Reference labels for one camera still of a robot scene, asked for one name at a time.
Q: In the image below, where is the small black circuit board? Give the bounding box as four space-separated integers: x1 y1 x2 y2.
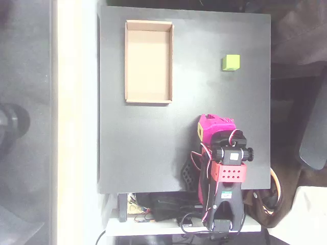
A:
176 216 194 228

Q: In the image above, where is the black looped cable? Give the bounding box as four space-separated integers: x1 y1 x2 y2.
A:
180 213 246 235

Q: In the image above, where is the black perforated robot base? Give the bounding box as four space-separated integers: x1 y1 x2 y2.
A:
179 153 204 192

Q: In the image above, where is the dark brown garment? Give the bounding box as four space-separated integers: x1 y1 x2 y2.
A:
270 0 327 67

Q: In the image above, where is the white shelf board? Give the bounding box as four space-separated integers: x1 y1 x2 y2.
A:
105 216 262 237

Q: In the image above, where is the black power adapter bundle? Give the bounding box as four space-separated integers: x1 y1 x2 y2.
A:
150 195 204 222

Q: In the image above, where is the lime green cube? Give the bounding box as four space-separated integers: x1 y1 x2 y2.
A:
221 54 241 71

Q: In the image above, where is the brown jacket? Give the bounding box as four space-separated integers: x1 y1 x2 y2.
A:
241 163 310 229

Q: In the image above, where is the black table clamp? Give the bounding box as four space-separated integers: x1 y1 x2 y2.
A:
118 193 128 223

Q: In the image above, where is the black floor cable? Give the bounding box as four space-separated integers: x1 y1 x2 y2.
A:
95 229 107 245

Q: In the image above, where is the grey office chair part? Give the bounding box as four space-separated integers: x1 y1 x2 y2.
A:
298 76 327 171

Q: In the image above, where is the white cloth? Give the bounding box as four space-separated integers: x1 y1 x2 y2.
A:
268 185 327 245

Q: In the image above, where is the cardboard box tray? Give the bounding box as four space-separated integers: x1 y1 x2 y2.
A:
124 19 175 104

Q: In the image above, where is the beige wooden piece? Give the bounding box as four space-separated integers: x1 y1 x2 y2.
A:
127 201 143 214

